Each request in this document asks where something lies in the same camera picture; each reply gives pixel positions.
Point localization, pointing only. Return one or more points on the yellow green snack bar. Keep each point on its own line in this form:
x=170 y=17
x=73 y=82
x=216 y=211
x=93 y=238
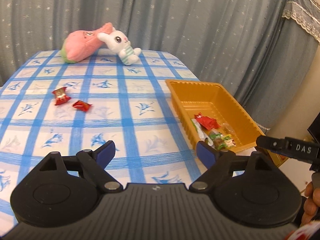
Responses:
x=222 y=142

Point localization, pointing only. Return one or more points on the small brown candy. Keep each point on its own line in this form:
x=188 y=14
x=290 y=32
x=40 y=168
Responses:
x=227 y=129

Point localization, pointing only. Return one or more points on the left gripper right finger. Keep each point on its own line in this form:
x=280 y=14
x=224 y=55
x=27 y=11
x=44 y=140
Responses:
x=217 y=164

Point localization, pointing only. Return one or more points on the white bunny plush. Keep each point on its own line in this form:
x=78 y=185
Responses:
x=118 y=43

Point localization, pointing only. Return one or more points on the pink plush toy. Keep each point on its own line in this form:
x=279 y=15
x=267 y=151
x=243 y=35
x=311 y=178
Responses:
x=81 y=44

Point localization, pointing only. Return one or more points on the lace-trimmed blue cover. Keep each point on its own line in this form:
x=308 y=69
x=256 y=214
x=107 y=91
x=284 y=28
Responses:
x=283 y=60

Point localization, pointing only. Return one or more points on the small red candy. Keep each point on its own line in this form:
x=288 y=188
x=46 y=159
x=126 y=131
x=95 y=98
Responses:
x=82 y=106

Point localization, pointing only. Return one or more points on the blue star curtain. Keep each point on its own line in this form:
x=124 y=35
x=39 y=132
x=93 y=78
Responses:
x=224 y=41

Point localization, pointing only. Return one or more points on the large red snack packet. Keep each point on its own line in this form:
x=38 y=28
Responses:
x=206 y=121

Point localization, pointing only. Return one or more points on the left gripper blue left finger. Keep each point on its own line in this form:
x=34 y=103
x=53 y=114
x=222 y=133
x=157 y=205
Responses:
x=93 y=164

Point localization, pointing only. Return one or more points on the blue checkered tablecloth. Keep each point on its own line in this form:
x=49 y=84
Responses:
x=131 y=105

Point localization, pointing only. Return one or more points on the person's right hand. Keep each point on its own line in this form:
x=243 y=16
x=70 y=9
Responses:
x=312 y=203

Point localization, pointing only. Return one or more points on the red candy with gold label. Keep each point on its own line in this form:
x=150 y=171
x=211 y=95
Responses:
x=60 y=96

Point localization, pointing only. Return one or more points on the orange plastic tray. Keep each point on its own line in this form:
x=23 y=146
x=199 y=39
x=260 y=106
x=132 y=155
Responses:
x=213 y=100

